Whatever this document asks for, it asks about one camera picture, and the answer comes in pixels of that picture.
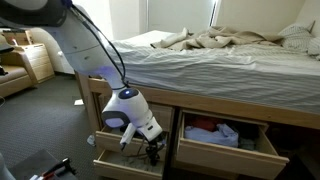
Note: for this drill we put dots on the light wooden bed frame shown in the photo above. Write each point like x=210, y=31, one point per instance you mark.
x=216, y=103

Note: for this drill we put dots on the mattress with striped grey sheet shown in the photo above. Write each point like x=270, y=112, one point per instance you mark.
x=200, y=70

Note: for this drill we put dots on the wooden drawer with blue cloth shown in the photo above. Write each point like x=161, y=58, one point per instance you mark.
x=226, y=160

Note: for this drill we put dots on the white paper sheet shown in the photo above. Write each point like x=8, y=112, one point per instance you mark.
x=79, y=102

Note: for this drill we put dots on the beige crumpled blanket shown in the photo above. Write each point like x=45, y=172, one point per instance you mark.
x=216, y=38

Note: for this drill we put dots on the red cloth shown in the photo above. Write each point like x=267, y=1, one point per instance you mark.
x=205, y=122

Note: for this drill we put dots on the small striped pillow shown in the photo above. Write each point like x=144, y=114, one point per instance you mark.
x=315, y=46

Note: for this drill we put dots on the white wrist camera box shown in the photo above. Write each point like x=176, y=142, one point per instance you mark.
x=128, y=135

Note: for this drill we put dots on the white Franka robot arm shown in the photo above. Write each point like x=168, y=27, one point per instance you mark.
x=86, y=46

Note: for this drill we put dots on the light wooden nightstand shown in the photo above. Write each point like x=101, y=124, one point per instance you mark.
x=38, y=63

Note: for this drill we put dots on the tan upholstered armchair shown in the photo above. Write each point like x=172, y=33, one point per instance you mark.
x=15, y=81

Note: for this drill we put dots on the shallow wooden drawer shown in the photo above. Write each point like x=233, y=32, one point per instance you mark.
x=123, y=173

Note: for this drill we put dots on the grey cloth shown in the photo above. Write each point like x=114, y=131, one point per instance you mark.
x=247, y=144

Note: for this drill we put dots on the small crumpled paper scrap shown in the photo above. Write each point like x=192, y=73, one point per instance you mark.
x=91, y=140

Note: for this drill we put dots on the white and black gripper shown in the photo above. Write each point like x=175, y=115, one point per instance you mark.
x=151, y=130

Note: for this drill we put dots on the large striped pillow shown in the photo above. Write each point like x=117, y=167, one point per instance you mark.
x=295, y=36

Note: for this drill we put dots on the light blue cloth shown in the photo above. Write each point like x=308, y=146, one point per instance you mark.
x=216, y=136

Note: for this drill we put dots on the wooden drawer with grey lining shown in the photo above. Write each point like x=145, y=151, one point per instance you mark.
x=110, y=141

